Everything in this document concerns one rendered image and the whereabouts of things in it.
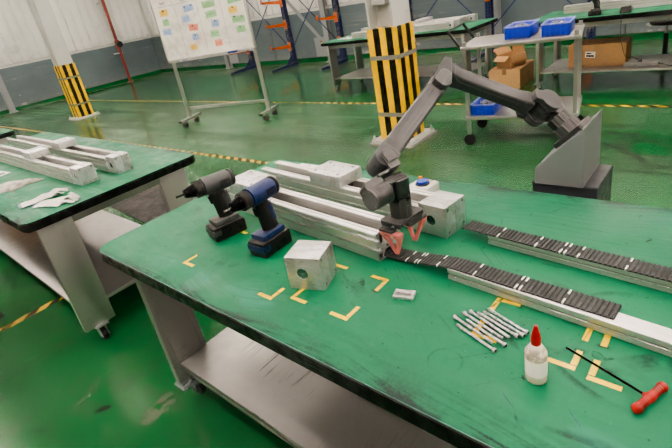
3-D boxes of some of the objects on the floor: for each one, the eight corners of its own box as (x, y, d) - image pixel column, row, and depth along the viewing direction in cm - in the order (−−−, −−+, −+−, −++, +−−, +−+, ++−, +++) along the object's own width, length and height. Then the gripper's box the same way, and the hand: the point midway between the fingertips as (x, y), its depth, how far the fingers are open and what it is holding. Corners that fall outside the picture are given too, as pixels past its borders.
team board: (179, 129, 705) (135, -10, 628) (198, 120, 747) (159, -12, 670) (266, 122, 647) (228, -32, 571) (281, 112, 689) (249, -33, 612)
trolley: (584, 123, 422) (588, 5, 382) (580, 144, 380) (584, 13, 340) (468, 126, 473) (462, 22, 433) (454, 145, 430) (445, 31, 391)
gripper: (394, 207, 113) (402, 261, 119) (424, 187, 120) (430, 239, 126) (373, 202, 117) (381, 254, 123) (403, 183, 125) (410, 234, 131)
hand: (405, 244), depth 124 cm, fingers open, 8 cm apart
